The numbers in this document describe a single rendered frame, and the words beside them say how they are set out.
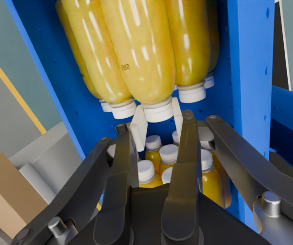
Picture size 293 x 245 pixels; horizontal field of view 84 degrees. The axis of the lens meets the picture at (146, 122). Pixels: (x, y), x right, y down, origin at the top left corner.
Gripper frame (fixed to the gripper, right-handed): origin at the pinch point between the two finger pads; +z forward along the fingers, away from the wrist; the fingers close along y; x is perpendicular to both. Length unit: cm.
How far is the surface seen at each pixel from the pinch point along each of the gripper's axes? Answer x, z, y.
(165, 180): -10.6, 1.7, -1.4
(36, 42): 12.4, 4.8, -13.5
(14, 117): -14, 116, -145
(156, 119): -0.2, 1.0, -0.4
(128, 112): 0.4, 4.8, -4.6
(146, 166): -10.9, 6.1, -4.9
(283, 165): -103, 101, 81
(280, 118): -29, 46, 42
